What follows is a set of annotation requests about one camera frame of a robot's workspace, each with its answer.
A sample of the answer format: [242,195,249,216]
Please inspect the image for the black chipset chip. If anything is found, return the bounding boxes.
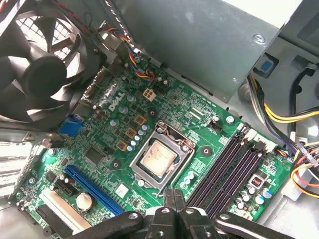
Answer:
[84,146,107,165]

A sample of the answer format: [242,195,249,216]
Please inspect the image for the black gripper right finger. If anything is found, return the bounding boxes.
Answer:
[174,188,295,239]

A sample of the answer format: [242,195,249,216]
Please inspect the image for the blue expansion slot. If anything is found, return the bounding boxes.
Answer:
[64,164,124,217]

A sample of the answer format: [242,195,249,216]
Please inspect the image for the copper coil inductor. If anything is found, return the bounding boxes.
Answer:
[250,175,264,191]

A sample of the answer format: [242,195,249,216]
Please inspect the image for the red black fan wire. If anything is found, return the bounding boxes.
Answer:
[54,0,92,33]

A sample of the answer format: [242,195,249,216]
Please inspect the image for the grey power supply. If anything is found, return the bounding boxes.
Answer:
[104,0,297,104]

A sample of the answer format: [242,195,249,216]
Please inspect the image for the white four-pin connector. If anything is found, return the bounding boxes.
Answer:
[142,87,157,102]

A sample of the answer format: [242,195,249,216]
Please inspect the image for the black PC case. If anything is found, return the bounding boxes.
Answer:
[0,0,319,239]

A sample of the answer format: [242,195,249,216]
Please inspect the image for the CPU socket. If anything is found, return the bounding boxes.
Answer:
[128,120,196,191]

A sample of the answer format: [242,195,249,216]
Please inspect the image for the green motherboard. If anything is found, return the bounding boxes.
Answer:
[13,53,295,239]

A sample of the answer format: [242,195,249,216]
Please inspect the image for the long black expansion slot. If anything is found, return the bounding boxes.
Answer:
[36,206,74,239]

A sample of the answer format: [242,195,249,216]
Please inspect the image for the blue pin header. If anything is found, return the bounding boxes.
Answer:
[58,114,83,136]

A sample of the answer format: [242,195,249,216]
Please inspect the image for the white expansion slot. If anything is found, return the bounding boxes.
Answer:
[39,189,92,231]

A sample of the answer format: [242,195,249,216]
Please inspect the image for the yellow black wire bundle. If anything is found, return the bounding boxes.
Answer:
[245,74,319,150]

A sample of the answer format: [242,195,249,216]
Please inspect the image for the black case fan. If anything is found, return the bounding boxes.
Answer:
[0,9,108,125]

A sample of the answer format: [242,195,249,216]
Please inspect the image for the black RAM slot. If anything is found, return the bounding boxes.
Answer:
[186,126,246,204]
[194,133,252,209]
[201,140,260,214]
[210,146,267,219]

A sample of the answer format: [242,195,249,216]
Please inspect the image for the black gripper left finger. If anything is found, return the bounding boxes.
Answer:
[72,188,180,239]

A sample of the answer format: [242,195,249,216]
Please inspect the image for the silver coin battery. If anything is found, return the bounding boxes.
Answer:
[75,191,95,211]

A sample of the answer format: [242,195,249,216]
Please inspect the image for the silver CPU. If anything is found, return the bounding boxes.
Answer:
[139,138,179,179]

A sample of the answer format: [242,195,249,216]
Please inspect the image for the coloured fan wire bundle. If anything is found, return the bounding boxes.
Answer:
[107,26,157,82]

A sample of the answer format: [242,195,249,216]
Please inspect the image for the short black expansion slot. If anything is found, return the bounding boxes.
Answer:
[54,178,80,197]

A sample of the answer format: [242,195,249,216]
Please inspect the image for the orange red wire bundle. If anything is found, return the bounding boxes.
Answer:
[290,141,319,195]

